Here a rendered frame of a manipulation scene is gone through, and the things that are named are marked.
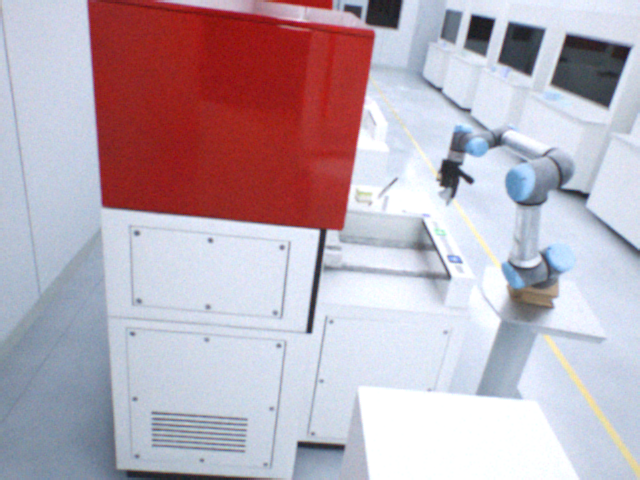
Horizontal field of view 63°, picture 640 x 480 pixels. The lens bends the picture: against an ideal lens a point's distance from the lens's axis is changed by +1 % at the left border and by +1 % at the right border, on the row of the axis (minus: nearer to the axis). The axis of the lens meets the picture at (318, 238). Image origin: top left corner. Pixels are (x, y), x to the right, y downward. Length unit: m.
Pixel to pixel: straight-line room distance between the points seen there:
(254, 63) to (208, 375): 1.10
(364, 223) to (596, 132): 4.62
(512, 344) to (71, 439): 1.97
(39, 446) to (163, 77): 1.73
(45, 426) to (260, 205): 1.58
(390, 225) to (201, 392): 1.18
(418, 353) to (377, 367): 0.18
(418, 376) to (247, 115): 1.31
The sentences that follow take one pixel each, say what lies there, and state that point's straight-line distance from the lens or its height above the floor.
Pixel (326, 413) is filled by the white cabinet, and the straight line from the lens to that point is 2.35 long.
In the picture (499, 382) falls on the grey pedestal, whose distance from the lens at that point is 2.57.
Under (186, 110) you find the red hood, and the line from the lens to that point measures 1.53.
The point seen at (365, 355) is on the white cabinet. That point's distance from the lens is 2.15.
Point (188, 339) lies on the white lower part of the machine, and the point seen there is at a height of 0.75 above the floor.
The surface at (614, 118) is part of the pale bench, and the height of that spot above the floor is 0.97.
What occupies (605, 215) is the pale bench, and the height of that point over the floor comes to 0.14.
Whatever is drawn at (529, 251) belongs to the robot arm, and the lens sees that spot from 2.04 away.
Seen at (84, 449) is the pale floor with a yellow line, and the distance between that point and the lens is 2.60.
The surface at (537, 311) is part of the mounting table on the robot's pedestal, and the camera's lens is 2.32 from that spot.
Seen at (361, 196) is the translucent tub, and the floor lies 1.00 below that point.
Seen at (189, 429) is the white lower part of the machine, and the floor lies 0.33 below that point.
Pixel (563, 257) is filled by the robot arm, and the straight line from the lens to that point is 2.16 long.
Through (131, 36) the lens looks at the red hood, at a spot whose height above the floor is 1.72.
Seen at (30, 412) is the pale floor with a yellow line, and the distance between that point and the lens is 2.82.
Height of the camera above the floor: 1.91
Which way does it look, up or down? 26 degrees down
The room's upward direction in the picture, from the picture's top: 8 degrees clockwise
